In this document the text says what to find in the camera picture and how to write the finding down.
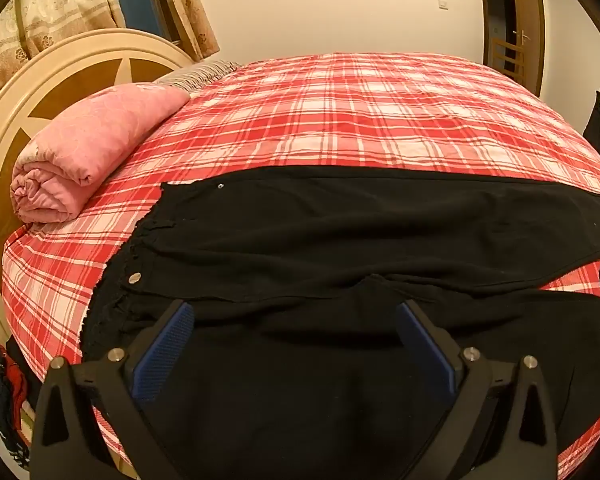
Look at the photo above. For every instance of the wooden chair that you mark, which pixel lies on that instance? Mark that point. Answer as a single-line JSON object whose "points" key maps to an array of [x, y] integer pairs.
{"points": [[507, 60]]}

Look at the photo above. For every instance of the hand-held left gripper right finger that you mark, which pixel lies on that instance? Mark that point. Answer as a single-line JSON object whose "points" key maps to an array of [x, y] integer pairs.
{"points": [[427, 355]]}

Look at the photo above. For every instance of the folded pink quilt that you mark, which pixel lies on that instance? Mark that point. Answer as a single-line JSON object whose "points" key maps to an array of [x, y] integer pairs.
{"points": [[90, 140]]}

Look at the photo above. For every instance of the black pants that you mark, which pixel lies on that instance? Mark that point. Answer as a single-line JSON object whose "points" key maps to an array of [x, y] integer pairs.
{"points": [[305, 220]]}

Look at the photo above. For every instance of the red plaid bed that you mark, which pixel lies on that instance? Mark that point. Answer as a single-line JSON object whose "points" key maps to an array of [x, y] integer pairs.
{"points": [[355, 110]]}

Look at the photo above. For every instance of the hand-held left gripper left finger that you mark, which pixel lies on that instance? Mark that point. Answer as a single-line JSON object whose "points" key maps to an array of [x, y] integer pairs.
{"points": [[164, 350]]}

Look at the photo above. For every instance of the red garment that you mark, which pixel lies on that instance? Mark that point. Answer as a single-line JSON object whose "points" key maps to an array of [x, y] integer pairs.
{"points": [[16, 390]]}

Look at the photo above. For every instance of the wooden door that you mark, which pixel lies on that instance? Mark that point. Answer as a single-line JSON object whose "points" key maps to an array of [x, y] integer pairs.
{"points": [[527, 5]]}

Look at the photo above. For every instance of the cream round wooden headboard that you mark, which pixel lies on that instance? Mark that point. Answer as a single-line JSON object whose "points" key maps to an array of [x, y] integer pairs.
{"points": [[55, 57]]}

